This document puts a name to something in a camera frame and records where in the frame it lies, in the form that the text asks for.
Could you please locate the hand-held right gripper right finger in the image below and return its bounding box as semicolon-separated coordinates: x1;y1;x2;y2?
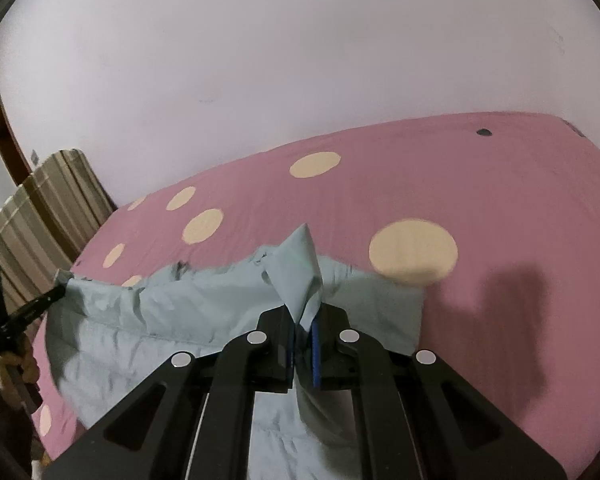
310;304;567;480

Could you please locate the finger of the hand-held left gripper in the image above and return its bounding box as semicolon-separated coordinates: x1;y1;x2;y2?
2;270;71;336

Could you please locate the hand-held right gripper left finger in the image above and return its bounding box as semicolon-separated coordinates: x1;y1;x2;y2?
42;306;297;480

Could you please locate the light blue quilted jacket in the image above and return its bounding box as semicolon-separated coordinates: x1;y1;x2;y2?
45;224;428;480

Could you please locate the person's left hand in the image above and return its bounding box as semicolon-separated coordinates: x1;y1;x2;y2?
0;334;42;387

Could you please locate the striped fabric headboard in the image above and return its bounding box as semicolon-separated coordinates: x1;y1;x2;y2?
0;149;119;382

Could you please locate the brown wooden door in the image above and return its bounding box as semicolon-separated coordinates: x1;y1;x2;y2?
0;92;34;186

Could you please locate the bed with pink dotted sheet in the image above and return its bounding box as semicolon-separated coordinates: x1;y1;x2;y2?
30;111;600;480

